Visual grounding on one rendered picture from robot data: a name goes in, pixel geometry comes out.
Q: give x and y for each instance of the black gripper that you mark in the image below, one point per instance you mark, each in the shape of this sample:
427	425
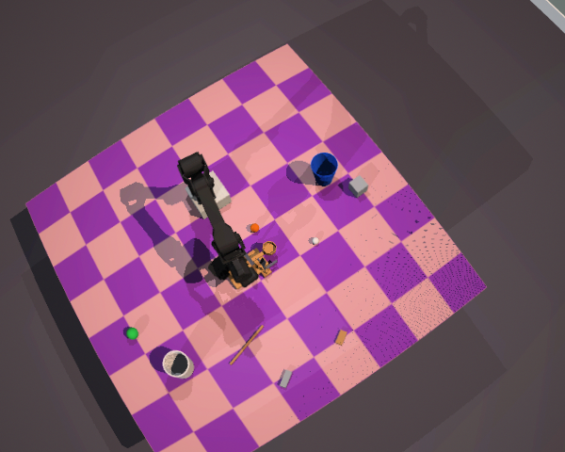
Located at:
253	272

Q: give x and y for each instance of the green ball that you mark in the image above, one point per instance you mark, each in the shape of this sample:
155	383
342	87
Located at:
132	333

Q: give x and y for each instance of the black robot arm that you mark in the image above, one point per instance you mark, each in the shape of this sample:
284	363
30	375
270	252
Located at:
226	240

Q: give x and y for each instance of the orange rectangular block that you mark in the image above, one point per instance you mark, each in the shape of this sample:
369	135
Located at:
341	336

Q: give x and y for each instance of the blue cup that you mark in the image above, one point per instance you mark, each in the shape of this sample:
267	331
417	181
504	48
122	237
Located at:
324	166

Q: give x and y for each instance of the white mug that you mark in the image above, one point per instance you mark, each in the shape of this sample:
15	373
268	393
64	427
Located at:
177	364

